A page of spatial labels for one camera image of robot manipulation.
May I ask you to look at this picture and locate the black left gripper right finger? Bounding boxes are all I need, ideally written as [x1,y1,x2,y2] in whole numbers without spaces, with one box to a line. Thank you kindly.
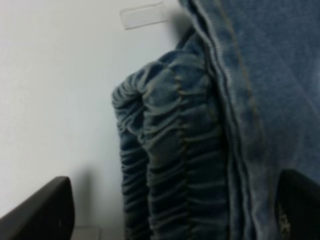
[274,169,320,240]

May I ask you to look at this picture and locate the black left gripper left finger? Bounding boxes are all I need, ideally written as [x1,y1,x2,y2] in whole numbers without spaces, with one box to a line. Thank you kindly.
[0,176,75,240]

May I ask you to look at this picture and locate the children's blue denim shorts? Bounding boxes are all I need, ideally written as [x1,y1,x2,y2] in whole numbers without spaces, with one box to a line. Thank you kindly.
[112,0,320,240]

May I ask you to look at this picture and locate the clear tape strip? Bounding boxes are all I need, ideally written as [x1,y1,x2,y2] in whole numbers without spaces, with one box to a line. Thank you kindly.
[120,1,168,30]

